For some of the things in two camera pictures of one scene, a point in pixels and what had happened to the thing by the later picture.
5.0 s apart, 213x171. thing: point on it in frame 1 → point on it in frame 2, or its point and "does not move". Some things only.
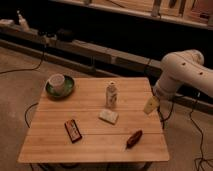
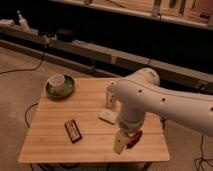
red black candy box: [73, 131] does not move
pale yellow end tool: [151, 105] → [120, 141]
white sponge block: [108, 116] does not move
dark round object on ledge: [66, 36] does not move
